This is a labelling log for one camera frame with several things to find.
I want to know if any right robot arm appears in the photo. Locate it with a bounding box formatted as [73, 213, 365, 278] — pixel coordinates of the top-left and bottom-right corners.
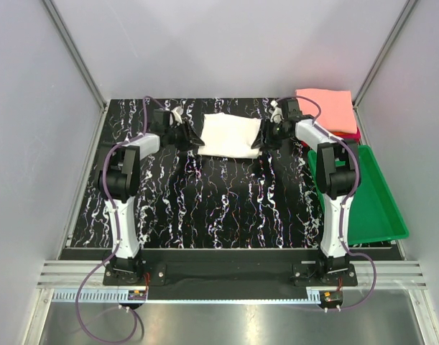
[251, 96, 361, 285]

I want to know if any right aluminium frame post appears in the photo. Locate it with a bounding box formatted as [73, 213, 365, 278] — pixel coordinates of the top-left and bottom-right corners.
[353, 0, 421, 107]

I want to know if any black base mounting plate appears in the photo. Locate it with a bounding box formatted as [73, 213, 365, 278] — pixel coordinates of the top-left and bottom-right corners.
[103, 249, 357, 303]

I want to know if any left aluminium frame post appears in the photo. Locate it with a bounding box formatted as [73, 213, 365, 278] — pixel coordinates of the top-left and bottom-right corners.
[41, 0, 108, 109]

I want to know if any white t shirt red print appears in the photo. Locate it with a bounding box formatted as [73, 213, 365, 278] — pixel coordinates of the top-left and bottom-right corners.
[198, 113, 261, 159]

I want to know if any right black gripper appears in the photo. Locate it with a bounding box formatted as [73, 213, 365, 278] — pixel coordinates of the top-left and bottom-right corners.
[251, 119, 290, 152]

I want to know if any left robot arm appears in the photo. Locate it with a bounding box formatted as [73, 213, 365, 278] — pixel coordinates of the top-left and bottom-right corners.
[94, 106, 204, 285]

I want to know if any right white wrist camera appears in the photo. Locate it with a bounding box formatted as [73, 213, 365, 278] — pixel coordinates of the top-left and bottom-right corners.
[270, 100, 283, 124]

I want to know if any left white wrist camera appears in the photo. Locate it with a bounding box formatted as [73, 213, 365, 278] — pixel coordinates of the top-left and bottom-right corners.
[169, 106, 185, 127]

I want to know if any green plastic bin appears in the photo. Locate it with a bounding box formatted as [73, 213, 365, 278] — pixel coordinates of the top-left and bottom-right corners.
[307, 144, 410, 242]

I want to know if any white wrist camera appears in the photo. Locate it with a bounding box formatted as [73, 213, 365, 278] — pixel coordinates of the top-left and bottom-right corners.
[270, 100, 283, 124]
[169, 106, 185, 127]

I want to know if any white slotted cable duct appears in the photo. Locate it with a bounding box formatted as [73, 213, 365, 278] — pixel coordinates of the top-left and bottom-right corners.
[53, 288, 320, 305]

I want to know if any aluminium front rail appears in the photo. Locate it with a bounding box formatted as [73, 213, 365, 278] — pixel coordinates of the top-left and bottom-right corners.
[37, 260, 426, 289]

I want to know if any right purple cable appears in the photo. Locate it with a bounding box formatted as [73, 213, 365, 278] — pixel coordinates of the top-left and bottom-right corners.
[274, 95, 377, 312]

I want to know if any aluminium frame post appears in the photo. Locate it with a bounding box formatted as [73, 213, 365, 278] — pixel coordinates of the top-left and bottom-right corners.
[41, 0, 108, 109]
[353, 0, 421, 107]

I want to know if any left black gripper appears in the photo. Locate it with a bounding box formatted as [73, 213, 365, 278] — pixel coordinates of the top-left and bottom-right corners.
[165, 120, 204, 152]

